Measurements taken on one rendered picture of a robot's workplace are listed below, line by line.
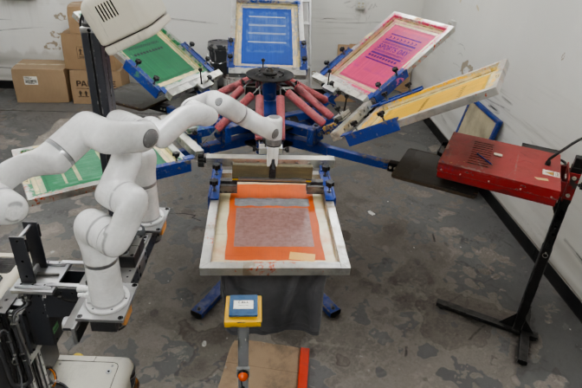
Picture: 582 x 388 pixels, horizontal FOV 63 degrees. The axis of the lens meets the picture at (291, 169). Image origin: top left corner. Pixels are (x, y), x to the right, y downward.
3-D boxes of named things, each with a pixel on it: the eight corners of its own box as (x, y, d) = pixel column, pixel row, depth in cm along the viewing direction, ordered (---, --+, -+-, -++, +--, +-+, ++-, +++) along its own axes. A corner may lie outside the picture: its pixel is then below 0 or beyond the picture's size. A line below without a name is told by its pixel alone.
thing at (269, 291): (321, 337, 216) (330, 261, 196) (221, 338, 212) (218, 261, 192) (320, 332, 219) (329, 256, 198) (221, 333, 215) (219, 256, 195)
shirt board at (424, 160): (482, 177, 283) (486, 165, 280) (473, 210, 251) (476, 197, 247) (281, 128, 333) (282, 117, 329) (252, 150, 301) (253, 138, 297)
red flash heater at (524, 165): (561, 172, 265) (569, 153, 259) (562, 212, 228) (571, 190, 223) (449, 147, 288) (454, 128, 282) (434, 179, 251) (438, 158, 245)
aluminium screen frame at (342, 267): (350, 275, 188) (351, 268, 187) (199, 275, 184) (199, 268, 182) (325, 177, 257) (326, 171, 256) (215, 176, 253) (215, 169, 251)
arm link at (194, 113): (210, 93, 175) (180, 80, 187) (133, 163, 162) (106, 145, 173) (225, 120, 186) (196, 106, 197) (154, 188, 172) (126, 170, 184)
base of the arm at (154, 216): (117, 226, 178) (112, 190, 171) (127, 208, 189) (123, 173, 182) (159, 228, 179) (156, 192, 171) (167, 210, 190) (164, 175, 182)
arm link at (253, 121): (227, 119, 201) (255, 136, 218) (247, 128, 194) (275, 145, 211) (236, 101, 202) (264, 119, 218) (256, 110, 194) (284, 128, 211)
